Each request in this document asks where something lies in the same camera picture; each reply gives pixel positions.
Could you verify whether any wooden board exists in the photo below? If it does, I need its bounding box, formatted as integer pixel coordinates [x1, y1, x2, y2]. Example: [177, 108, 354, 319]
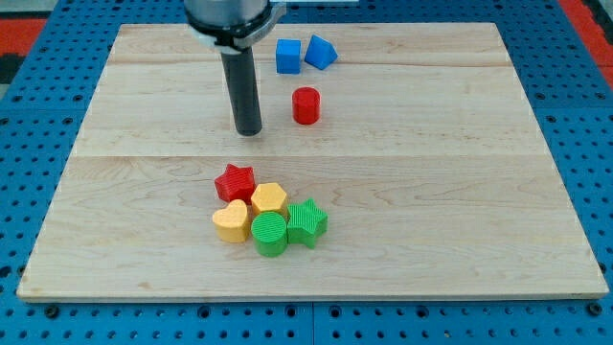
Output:
[17, 23, 608, 303]

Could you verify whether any red star block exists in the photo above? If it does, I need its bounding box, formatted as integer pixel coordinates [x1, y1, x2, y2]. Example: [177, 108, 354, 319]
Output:
[215, 164, 256, 205]

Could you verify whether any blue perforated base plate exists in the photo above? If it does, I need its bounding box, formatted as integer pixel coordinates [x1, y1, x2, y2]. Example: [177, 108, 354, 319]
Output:
[0, 0, 613, 345]

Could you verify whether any green cylinder block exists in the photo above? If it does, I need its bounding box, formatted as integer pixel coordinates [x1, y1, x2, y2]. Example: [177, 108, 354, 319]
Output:
[251, 212, 288, 257]

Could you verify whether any yellow hexagon block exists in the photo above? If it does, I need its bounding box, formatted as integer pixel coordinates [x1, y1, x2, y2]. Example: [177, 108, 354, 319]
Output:
[251, 182, 288, 219]

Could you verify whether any blue cube block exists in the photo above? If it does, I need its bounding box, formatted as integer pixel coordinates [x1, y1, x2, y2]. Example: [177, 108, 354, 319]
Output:
[276, 38, 302, 75]

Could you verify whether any yellow heart block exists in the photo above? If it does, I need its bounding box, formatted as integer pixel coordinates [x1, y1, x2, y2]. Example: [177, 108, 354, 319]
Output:
[212, 199, 251, 243]

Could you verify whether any blue triangular prism block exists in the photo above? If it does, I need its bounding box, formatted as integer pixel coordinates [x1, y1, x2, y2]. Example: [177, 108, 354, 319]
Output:
[304, 34, 338, 70]

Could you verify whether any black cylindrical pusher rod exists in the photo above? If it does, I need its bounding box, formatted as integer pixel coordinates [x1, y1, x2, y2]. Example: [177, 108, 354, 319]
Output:
[221, 48, 262, 137]

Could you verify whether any red cylinder block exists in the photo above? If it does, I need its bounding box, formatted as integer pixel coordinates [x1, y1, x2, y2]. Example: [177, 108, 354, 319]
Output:
[292, 86, 321, 125]

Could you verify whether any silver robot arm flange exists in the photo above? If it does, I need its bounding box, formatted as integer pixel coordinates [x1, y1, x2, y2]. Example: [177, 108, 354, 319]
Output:
[183, 0, 286, 55]

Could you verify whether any green star block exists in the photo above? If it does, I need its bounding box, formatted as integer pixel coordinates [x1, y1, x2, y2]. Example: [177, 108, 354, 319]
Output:
[286, 198, 329, 249]

